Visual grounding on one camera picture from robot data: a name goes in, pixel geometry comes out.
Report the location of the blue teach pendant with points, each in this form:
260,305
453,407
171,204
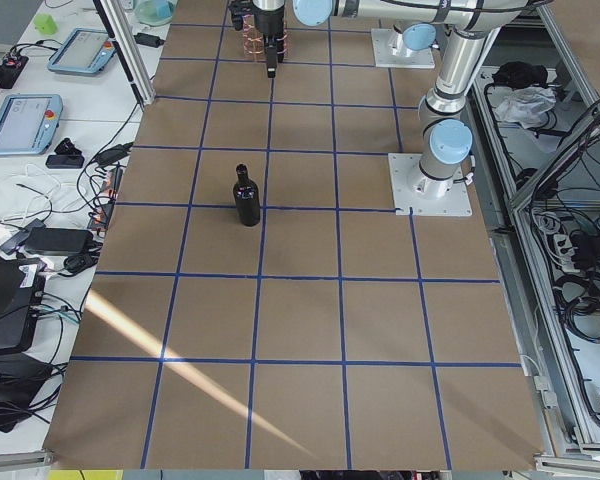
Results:
85,52
28,123

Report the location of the blue teach pendant near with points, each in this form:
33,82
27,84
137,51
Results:
28,123

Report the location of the white power strip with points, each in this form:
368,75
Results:
557,241

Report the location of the copper wire wine basket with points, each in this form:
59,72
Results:
254,45

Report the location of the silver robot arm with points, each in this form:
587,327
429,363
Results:
313,13
474,26

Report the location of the black cloth bundle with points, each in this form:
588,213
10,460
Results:
520,75

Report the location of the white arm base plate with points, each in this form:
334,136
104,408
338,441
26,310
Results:
416,194
411,48

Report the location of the green plastic object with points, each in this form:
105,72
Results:
45,24

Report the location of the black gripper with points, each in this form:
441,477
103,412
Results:
269,25

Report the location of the blue teach pendant far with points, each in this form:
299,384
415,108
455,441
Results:
85,52

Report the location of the black laptop computer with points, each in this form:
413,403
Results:
21,285

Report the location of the dark glass wine bottle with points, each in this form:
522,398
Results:
246,197

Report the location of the small black device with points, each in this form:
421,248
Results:
66,156

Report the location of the black power adapter brick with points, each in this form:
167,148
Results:
57,241

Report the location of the aluminium frame post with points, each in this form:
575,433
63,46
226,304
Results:
115,22

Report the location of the crumpled white cloth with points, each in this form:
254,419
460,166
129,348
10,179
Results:
528,107

